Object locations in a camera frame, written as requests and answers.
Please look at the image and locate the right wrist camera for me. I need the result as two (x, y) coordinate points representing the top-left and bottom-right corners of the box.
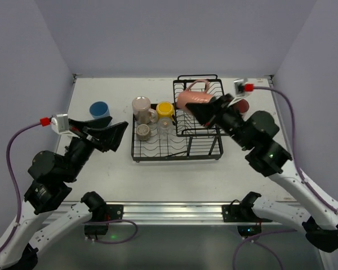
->
(233, 78), (248, 97)

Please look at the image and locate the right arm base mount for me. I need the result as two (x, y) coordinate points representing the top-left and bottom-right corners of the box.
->
(221, 191), (272, 238)

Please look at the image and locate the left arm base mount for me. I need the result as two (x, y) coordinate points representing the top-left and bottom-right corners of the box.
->
(84, 204), (123, 239)

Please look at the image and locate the aluminium mounting rail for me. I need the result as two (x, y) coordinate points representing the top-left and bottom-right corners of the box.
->
(25, 200), (299, 224)

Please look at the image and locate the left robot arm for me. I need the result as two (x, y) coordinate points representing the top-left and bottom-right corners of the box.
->
(0, 114), (128, 269)

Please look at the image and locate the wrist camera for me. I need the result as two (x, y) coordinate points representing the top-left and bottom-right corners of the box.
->
(51, 114), (70, 135)
(233, 78), (248, 97)

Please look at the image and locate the speckled small ceramic cup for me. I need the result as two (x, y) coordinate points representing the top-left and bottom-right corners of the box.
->
(136, 124), (152, 141)

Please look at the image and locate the dusty pink faceted mug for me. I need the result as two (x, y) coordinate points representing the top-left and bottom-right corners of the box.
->
(176, 79), (214, 113)

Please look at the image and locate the pink floral mug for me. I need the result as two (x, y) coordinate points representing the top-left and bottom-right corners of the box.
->
(233, 99), (250, 116)

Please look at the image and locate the clear glass cup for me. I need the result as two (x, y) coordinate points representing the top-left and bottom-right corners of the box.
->
(157, 117), (174, 136)

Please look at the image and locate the black wire dish rack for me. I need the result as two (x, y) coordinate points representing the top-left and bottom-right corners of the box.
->
(131, 74), (224, 163)

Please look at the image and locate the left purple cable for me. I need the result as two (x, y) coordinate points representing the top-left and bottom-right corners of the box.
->
(0, 115), (53, 261)

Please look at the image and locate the blue plastic cup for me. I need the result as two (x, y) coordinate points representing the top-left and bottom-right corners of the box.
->
(89, 101), (110, 119)

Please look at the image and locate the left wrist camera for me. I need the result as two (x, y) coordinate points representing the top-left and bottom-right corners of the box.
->
(51, 114), (70, 135)

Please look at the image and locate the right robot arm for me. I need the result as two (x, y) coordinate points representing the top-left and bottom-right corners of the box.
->
(186, 95), (338, 253)

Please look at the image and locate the yellow mug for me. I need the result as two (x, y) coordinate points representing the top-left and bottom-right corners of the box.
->
(155, 101), (175, 120)

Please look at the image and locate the tall beige pink mug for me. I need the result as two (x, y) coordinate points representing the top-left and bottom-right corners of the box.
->
(132, 96), (158, 124)

